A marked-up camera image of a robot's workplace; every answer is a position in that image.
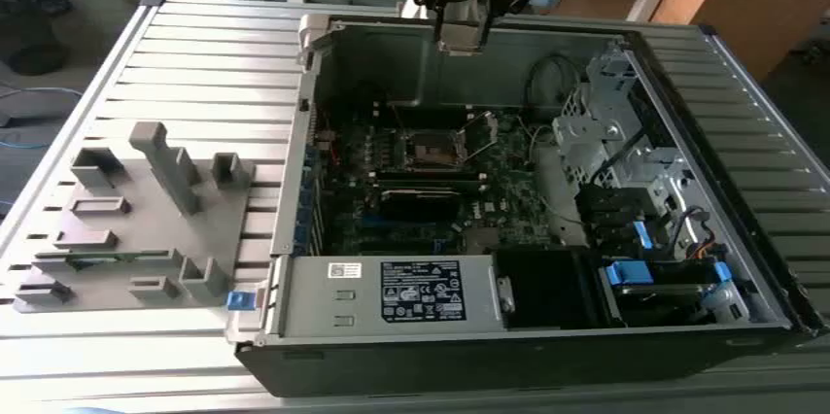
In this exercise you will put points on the silver CPU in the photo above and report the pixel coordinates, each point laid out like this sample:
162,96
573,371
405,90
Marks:
464,37

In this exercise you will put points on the CPU socket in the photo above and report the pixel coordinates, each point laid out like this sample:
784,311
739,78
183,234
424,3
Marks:
434,154

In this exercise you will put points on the grey case latch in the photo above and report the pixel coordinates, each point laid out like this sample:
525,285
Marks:
313,32

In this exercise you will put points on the silver metal drive cage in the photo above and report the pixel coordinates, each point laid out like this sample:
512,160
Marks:
584,132

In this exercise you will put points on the wooden cabinet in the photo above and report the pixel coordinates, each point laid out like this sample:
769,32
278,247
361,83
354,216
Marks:
765,6

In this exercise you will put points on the green motherboard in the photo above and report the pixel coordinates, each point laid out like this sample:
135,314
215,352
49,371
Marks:
513,190

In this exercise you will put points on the black graphics card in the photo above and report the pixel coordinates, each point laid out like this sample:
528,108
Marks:
422,207

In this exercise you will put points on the black disk bay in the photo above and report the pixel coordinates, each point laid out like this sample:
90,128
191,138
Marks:
610,210

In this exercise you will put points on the finned chipset heatsink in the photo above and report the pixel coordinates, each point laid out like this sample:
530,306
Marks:
484,239

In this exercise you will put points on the hard disk in blue carrier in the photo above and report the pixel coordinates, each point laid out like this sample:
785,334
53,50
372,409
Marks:
626,272

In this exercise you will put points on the black plastic fan shroud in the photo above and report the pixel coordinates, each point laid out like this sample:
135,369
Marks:
545,287

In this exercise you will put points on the black round bin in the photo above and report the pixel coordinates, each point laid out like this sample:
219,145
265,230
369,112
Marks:
39,59

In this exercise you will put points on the silver power supply unit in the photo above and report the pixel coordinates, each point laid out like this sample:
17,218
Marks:
312,297

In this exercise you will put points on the grey parts rack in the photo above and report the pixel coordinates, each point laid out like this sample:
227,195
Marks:
150,239

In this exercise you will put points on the green RAM stick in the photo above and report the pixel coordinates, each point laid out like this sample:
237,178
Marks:
139,254

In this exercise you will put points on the blue case latch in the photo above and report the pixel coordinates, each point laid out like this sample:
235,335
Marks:
241,301

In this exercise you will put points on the black PC case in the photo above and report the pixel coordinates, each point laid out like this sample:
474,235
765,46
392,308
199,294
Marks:
454,370

